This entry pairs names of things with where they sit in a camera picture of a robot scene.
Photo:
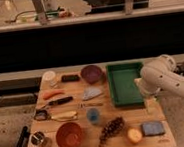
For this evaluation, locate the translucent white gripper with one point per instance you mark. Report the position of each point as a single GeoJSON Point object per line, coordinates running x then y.
{"type": "Point", "coordinates": [148, 92]}

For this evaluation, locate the yellow red apple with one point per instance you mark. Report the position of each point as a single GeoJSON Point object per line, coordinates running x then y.
{"type": "Point", "coordinates": [134, 135]}

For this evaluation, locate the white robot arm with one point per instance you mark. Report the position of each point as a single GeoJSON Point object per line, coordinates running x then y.
{"type": "Point", "coordinates": [159, 75]}

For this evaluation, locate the green plastic tray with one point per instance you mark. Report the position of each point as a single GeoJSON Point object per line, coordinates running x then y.
{"type": "Point", "coordinates": [121, 78]}

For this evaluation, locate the blue sponge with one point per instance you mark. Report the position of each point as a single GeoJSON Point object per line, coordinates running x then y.
{"type": "Point", "coordinates": [152, 128]}

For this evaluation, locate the dark grape bunch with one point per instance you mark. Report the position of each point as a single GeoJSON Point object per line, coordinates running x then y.
{"type": "Point", "coordinates": [111, 129]}

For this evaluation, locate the blue plastic cup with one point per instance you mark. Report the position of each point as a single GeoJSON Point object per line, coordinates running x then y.
{"type": "Point", "coordinates": [93, 116]}

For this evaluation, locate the grey folded cloth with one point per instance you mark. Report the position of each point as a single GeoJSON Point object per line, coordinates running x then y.
{"type": "Point", "coordinates": [91, 92]}

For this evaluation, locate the purple bowl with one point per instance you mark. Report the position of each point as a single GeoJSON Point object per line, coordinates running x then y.
{"type": "Point", "coordinates": [91, 74]}

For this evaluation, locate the wooden board table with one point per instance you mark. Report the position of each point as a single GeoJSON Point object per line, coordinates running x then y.
{"type": "Point", "coordinates": [133, 116]}

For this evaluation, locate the orange bowl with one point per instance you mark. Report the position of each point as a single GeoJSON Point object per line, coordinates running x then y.
{"type": "Point", "coordinates": [69, 134]}

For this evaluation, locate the black rectangular block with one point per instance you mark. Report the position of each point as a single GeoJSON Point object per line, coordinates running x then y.
{"type": "Point", "coordinates": [70, 78]}

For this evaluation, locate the yellow banana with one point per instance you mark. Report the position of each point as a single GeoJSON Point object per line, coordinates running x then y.
{"type": "Point", "coordinates": [67, 115]}

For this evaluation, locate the orange carrot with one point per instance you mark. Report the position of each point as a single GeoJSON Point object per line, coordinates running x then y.
{"type": "Point", "coordinates": [49, 94]}

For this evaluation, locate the white lidded jar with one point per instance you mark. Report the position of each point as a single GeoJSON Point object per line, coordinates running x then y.
{"type": "Point", "coordinates": [50, 78]}

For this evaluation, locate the small black measuring cup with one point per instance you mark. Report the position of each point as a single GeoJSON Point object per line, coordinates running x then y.
{"type": "Point", "coordinates": [41, 115]}

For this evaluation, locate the metal cup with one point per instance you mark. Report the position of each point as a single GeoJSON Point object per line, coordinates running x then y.
{"type": "Point", "coordinates": [40, 140]}

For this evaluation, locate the black handled knife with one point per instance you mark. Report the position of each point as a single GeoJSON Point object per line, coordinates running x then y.
{"type": "Point", "coordinates": [57, 102]}

